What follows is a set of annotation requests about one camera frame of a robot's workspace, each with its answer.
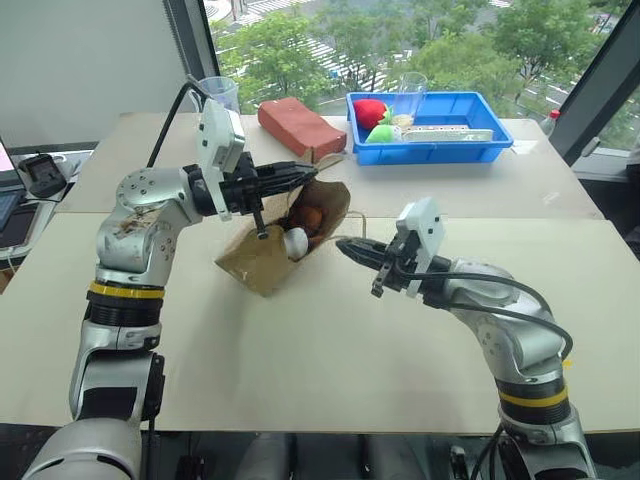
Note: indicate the clear plastic cup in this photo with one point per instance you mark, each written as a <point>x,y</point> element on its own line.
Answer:
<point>412,97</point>

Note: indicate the green plush toy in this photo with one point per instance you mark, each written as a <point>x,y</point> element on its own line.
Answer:
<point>382,134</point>

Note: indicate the dark tablet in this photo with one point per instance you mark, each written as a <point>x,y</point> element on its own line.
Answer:
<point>7,210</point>

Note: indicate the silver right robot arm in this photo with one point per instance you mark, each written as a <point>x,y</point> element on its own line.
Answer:
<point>520,345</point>

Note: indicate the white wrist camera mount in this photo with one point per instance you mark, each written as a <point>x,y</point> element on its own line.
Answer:
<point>425,222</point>
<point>220,131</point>

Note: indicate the white plush toy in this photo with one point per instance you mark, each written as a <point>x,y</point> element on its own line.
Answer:
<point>296,242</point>

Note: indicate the orange plush toy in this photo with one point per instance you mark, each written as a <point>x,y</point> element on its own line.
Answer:
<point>311,217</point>

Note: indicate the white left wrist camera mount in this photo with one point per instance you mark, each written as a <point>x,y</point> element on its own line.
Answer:
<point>220,131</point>

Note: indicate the pink lit screen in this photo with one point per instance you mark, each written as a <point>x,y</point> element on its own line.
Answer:
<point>5,157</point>

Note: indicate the red capped plastic bottle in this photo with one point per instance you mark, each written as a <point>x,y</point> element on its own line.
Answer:
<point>550,122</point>

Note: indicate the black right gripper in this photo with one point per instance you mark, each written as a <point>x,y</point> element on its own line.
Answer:
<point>402,265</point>

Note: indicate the red strawberry plush toy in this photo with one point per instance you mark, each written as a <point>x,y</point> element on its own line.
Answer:
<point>369,111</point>

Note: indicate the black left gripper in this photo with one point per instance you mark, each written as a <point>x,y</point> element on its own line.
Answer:
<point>242,192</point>

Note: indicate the white power strip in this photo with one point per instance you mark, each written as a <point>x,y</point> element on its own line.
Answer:
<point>447,135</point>

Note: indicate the red brick block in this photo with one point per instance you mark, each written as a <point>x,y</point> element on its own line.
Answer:
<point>295,125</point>

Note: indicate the dark window pillar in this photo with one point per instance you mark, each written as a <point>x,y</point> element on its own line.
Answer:
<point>595,85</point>

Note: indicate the grey window frame post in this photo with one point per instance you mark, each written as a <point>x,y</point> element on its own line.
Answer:
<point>187,35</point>

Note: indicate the black charger device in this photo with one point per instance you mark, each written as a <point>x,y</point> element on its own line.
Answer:
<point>44,175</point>

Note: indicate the clear measuring cup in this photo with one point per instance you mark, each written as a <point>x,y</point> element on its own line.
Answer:
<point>222,92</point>

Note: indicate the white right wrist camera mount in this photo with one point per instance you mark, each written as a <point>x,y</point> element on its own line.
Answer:
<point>425,222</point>

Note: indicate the blue plastic bin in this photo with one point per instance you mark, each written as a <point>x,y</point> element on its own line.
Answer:
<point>450,150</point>

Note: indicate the brown paper bag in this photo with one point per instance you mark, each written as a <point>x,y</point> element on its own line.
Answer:
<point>255,262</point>

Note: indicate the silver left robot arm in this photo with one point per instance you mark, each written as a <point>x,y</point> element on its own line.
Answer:
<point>132,240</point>

